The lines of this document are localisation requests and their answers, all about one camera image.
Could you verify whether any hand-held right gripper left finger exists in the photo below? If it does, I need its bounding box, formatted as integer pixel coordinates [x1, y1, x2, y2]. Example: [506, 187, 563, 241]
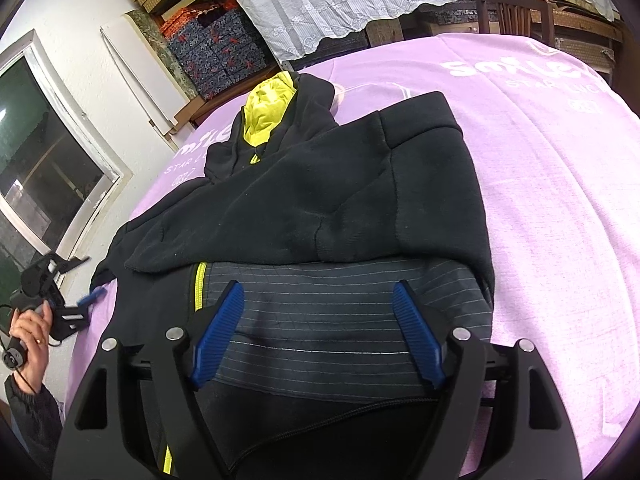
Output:
[52, 280, 246, 480]

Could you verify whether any black hoodie with yellow lining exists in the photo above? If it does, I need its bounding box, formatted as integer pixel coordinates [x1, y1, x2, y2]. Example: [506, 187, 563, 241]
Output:
[90, 72, 497, 480]

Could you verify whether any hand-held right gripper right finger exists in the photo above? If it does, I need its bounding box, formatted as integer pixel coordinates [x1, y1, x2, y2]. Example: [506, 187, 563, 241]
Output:
[391, 280, 583, 480]

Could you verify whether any stack of wicker baskets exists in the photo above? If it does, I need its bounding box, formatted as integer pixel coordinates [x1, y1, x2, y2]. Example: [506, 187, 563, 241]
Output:
[530, 0, 627, 83]

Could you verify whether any person's left hand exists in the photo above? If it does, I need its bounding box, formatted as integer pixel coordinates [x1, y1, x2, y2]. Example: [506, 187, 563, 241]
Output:
[9, 304, 54, 386]

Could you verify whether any person's left forearm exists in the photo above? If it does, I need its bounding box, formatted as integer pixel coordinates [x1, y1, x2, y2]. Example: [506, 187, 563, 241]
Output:
[4, 372, 65, 480]

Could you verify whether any stack of blue patterned boxes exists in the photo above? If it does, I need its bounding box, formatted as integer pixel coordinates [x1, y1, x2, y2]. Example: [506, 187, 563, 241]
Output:
[167, 10, 281, 102]

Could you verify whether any green marbled panel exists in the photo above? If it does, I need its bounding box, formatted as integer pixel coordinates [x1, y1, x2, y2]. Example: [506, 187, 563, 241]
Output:
[125, 7, 202, 103]

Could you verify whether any white framed window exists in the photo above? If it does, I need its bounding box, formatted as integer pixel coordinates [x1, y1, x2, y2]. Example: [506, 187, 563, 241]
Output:
[0, 29, 135, 288]

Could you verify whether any stack of orange boxes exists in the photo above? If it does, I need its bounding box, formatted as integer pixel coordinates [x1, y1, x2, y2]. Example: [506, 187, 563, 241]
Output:
[159, 4, 223, 38]

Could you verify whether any white flat board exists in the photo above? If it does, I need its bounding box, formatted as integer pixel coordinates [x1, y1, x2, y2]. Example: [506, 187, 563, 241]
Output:
[99, 11, 195, 137]

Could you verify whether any low wooden bench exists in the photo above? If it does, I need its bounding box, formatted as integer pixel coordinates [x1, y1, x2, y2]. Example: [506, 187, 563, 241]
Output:
[171, 62, 282, 132]

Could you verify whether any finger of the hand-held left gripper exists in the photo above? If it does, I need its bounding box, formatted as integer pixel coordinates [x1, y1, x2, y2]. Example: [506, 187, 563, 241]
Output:
[47, 252, 92, 276]
[47, 287, 108, 342]

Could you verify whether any purple printed blanket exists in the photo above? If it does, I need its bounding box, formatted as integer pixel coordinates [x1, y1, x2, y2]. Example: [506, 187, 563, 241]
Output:
[60, 32, 640, 480]

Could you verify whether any dark wooden chair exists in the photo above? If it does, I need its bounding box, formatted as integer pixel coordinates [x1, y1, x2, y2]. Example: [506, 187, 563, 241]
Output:
[472, 0, 557, 47]

